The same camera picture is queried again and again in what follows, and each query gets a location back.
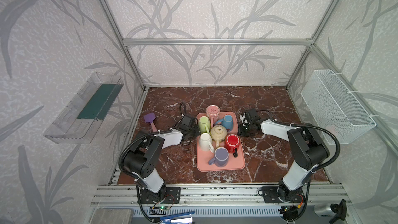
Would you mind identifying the blue mug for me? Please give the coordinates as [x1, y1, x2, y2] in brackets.
[214, 115, 234, 132]

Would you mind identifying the red mug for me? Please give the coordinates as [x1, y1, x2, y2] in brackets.
[224, 134, 240, 158]

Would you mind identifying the blue handled tool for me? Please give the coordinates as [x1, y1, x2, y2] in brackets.
[160, 211, 195, 224]

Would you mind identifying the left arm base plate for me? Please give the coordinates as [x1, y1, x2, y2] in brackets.
[138, 187, 181, 204]

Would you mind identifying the pink mug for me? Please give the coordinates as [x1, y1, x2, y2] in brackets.
[206, 105, 220, 128]

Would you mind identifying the clear plastic wall shelf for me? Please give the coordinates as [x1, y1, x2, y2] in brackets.
[44, 72, 124, 144]

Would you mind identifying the white wire basket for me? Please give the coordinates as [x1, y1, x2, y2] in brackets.
[301, 69, 377, 145]

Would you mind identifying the beige teapot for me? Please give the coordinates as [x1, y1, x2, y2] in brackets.
[210, 125, 228, 148]

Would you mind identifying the light green mug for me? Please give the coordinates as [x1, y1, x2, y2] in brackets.
[198, 116, 211, 134]

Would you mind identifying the lavender mug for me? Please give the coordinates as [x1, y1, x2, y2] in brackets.
[208, 147, 229, 168]

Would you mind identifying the pink plastic tray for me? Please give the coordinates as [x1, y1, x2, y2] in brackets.
[195, 111, 246, 172]

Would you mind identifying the silver black clamp device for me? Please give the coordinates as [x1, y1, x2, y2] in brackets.
[314, 199, 347, 224]

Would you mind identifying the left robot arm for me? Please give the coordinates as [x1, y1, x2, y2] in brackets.
[118, 115, 200, 196]

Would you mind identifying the white mug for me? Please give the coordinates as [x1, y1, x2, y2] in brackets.
[199, 133, 215, 152]

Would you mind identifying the purple spatula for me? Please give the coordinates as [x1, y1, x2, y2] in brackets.
[144, 113, 157, 132]

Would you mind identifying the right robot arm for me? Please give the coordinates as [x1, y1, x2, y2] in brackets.
[238, 108, 341, 202]

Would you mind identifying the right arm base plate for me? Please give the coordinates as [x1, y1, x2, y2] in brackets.
[259, 186, 305, 204]

